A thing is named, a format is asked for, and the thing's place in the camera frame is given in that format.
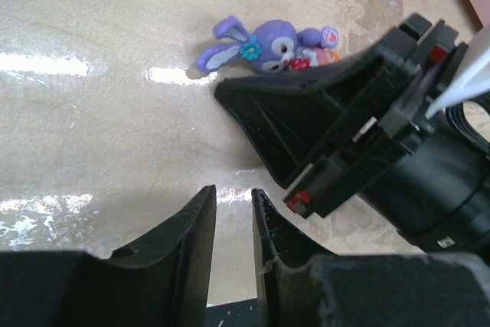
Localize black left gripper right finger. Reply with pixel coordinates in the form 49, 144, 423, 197
252, 189, 489, 326

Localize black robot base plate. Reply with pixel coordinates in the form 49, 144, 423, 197
204, 298, 260, 327

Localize purple elephant figurine toy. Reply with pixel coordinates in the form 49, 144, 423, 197
196, 15, 340, 73

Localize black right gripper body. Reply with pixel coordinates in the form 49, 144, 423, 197
285, 14, 489, 254

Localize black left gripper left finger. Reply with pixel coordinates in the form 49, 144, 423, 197
1, 185, 217, 326

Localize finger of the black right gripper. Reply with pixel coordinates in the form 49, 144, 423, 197
214, 53, 387, 189

